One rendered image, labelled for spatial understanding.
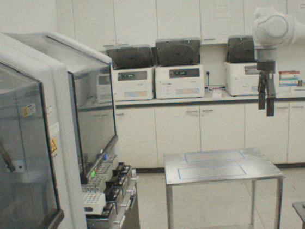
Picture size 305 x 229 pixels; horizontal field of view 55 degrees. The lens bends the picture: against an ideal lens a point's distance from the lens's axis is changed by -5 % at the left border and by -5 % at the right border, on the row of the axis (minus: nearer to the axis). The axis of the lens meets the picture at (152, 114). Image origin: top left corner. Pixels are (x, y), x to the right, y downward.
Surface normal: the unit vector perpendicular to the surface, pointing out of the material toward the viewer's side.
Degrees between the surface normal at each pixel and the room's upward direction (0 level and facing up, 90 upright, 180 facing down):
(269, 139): 90
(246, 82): 90
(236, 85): 90
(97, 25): 90
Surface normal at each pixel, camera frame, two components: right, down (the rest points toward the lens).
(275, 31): -0.35, 0.18
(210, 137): -0.09, 0.21
